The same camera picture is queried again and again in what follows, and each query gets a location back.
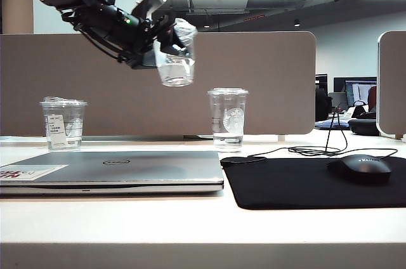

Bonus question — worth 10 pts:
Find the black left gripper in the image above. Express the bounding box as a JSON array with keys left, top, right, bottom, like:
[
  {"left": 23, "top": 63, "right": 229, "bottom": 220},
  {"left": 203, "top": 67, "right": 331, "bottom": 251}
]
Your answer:
[{"left": 122, "top": 11, "right": 199, "bottom": 70}]

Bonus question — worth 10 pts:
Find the short clear plastic logo cup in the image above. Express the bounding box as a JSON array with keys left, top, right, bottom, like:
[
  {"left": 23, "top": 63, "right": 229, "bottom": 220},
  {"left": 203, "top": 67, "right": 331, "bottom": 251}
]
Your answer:
[{"left": 153, "top": 39, "right": 196, "bottom": 88}]

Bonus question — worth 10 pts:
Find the tall clear plastic logo cup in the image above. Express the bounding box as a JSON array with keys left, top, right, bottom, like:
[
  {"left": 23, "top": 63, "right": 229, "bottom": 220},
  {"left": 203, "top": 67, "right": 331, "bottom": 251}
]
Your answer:
[{"left": 207, "top": 88, "right": 249, "bottom": 151}]

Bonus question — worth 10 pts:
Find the silver Dell laptop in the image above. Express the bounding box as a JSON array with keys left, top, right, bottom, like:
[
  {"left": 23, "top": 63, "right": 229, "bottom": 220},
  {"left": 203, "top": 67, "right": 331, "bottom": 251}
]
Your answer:
[{"left": 0, "top": 150, "right": 225, "bottom": 195}]

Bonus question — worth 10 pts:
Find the clear plastic cup white label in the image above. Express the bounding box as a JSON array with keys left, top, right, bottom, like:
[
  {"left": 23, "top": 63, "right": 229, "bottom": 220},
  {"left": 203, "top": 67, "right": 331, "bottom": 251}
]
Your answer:
[{"left": 39, "top": 96, "right": 88, "bottom": 152}]

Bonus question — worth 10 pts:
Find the wide brown desk divider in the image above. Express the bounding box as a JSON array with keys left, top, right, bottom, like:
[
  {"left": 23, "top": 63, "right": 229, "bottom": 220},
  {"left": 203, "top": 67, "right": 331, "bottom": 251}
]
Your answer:
[{"left": 0, "top": 30, "right": 317, "bottom": 138}]

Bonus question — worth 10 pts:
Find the dark unlit monitor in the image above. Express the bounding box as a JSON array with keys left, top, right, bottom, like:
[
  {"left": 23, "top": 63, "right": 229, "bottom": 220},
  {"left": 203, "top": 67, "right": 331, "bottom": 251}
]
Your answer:
[{"left": 315, "top": 74, "right": 328, "bottom": 96}]

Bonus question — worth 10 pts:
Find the dark seated person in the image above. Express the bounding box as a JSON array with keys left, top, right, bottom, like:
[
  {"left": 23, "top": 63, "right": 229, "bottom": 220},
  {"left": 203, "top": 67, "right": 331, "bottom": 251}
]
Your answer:
[{"left": 315, "top": 88, "right": 333, "bottom": 122}]

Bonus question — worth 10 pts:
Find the blue cloth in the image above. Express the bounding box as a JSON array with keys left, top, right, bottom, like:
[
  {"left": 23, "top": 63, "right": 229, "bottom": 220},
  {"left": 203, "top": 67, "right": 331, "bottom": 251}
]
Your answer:
[{"left": 315, "top": 119, "right": 350, "bottom": 131}]

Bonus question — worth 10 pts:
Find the black mouse pad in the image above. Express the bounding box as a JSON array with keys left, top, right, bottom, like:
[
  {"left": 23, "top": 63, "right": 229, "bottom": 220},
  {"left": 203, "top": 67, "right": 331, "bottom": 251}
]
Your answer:
[{"left": 219, "top": 155, "right": 406, "bottom": 211}]

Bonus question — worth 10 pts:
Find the lit computer monitor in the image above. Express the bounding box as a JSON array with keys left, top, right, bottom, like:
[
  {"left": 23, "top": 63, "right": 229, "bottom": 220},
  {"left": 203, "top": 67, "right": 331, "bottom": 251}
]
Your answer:
[{"left": 333, "top": 76, "right": 377, "bottom": 108}]

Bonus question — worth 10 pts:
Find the black zip case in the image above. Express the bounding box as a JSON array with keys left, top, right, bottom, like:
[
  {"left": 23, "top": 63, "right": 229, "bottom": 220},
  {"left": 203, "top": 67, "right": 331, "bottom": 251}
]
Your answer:
[{"left": 348, "top": 117, "right": 380, "bottom": 137}]

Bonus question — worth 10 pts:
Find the red office chair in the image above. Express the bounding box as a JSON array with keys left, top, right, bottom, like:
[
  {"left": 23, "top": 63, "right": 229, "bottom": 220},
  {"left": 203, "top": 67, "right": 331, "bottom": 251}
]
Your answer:
[{"left": 367, "top": 86, "right": 377, "bottom": 113}]

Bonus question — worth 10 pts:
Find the brown divider white edge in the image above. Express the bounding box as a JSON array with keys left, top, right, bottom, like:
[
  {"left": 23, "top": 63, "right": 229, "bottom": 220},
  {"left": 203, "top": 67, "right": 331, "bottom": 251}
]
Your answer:
[{"left": 376, "top": 30, "right": 406, "bottom": 139}]

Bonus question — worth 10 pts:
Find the black computer mouse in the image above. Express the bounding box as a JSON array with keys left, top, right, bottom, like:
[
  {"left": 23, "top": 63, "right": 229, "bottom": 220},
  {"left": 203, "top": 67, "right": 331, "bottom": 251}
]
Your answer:
[{"left": 327, "top": 154, "right": 392, "bottom": 183}]

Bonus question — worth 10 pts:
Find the grey ceiling air duct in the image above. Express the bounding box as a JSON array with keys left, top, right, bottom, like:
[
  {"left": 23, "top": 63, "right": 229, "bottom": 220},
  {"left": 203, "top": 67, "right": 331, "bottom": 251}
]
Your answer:
[{"left": 186, "top": 0, "right": 249, "bottom": 15}]

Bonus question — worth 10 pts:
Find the black mouse cable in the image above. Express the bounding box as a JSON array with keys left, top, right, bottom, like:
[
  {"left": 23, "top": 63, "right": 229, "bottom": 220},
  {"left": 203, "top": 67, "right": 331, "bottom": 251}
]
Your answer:
[{"left": 246, "top": 112, "right": 398, "bottom": 164}]

